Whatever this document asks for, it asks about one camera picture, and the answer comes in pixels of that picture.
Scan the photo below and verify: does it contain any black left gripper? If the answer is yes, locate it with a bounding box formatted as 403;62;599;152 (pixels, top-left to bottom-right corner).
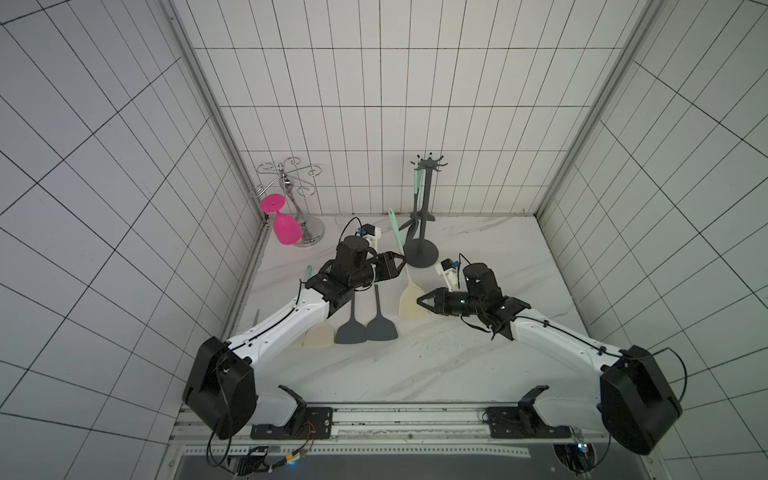
351;251;408;288

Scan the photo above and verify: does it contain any cream turner mint handle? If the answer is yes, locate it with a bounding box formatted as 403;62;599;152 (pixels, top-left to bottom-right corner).
388;209;430;320

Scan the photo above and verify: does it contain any grey spatula mint handle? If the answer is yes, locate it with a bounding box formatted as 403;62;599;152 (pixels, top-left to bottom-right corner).
366;284;399;341
334;294;367;345

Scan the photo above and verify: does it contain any cream spatula grey handle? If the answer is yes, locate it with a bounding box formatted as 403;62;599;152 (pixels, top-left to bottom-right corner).
302;321;335;348

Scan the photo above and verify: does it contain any grey slotted turner mint handle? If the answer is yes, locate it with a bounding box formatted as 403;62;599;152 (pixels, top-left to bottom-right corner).
399;159;422;239

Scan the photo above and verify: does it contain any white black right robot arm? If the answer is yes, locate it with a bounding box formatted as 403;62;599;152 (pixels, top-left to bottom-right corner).
417;263;682;455

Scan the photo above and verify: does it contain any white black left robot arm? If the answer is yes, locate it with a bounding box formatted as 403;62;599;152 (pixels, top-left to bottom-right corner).
182;236;405;440

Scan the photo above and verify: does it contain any dark grey utensil rack stand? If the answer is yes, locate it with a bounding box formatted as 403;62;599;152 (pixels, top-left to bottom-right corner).
404;153;446;268

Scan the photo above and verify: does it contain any chrome wine glass rack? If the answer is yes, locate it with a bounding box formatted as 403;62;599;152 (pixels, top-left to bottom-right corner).
251;157;325;248

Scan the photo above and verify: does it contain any pink plastic wine glass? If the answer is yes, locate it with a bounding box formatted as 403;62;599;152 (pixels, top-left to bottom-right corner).
260;194;303;245

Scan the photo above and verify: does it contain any electronics board with green led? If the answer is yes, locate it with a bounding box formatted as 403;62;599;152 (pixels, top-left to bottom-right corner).
227;446;304;477

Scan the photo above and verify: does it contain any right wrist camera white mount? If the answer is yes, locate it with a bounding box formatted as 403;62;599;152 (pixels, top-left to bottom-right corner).
435;258;460;292

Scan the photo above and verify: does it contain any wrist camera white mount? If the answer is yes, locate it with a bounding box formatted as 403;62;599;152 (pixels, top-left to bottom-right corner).
357;223;382;251
435;258;460;292

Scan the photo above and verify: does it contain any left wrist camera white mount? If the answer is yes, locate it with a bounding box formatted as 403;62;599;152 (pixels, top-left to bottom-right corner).
357;223;382;251

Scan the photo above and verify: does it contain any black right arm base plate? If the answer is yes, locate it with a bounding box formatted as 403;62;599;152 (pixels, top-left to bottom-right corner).
481;385;571;439

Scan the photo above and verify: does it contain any aluminium mounting rail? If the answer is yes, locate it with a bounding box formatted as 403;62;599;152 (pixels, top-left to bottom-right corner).
170;401;619;454

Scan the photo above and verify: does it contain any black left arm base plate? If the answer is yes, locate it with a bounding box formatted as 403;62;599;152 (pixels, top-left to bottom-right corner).
250;385;334;440

